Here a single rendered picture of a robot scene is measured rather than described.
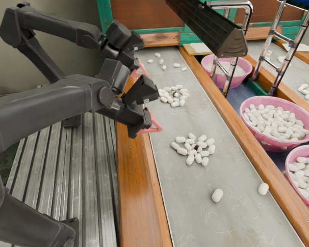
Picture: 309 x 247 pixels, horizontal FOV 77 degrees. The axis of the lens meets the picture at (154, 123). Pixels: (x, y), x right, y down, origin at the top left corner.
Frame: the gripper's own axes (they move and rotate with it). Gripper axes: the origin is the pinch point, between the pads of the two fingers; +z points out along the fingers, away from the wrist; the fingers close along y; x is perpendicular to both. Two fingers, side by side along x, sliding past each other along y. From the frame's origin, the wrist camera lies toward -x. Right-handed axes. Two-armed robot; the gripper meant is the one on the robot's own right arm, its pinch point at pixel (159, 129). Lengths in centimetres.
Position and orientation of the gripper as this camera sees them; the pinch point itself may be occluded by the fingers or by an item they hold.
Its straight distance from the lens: 56.7
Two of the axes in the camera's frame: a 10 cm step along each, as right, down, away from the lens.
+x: -6.4, 6.4, 4.3
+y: -1.9, -6.8, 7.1
